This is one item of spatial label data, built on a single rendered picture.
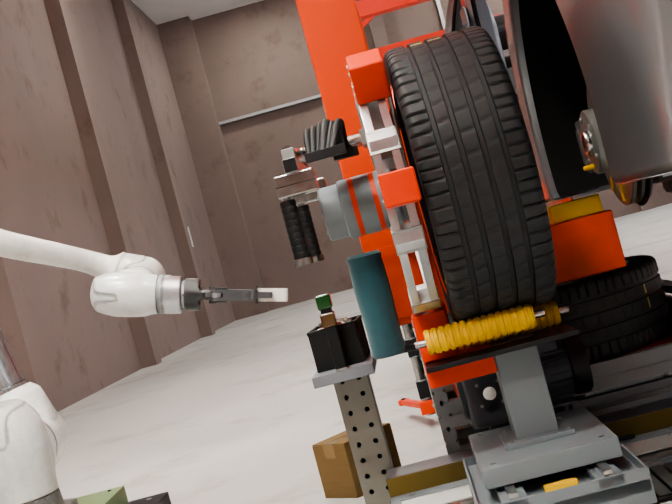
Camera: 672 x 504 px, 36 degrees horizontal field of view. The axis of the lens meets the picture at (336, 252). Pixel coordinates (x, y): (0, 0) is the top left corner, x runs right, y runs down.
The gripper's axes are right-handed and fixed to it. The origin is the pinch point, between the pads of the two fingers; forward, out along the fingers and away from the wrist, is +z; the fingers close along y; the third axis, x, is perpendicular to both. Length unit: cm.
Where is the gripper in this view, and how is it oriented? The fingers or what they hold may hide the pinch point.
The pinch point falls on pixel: (272, 294)
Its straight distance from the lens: 236.1
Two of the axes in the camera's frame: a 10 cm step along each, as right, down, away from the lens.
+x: 0.0, 10.0, -0.1
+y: -0.2, 0.1, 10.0
